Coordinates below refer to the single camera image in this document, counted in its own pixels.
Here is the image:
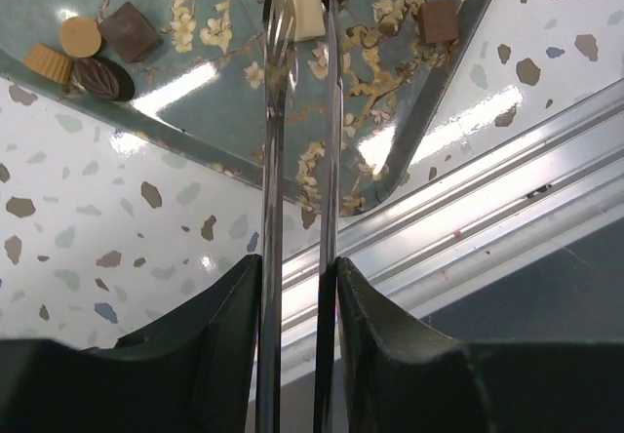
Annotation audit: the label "brown cube chocolate bottom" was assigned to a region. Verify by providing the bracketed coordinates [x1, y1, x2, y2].
[418, 0, 459, 45]

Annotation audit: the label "blossom pattern teal tray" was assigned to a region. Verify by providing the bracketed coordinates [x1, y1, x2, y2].
[1, 0, 491, 215]

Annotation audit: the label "caramel round chocolate left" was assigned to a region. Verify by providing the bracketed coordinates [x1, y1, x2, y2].
[59, 16, 102, 59]

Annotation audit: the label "aluminium frame rail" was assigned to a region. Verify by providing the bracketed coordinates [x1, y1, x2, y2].
[251, 79, 624, 390]

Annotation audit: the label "dark square chocolate left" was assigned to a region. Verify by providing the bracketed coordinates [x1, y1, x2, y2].
[98, 2, 162, 63]

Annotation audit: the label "dark round chocolate left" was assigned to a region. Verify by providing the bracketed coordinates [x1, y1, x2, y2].
[72, 57, 136, 101]

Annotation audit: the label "caramel fluted cup chocolate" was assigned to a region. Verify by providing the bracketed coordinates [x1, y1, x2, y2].
[23, 43, 73, 85]

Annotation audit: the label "white cube chocolate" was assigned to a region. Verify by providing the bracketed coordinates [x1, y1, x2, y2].
[293, 0, 326, 43]

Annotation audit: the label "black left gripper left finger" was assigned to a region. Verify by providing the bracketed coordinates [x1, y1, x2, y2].
[1, 255, 262, 432]

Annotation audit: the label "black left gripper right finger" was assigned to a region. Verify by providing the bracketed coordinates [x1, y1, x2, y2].
[336, 258, 623, 432]

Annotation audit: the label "metal serving tongs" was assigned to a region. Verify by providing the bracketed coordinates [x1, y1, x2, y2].
[255, 0, 350, 433]

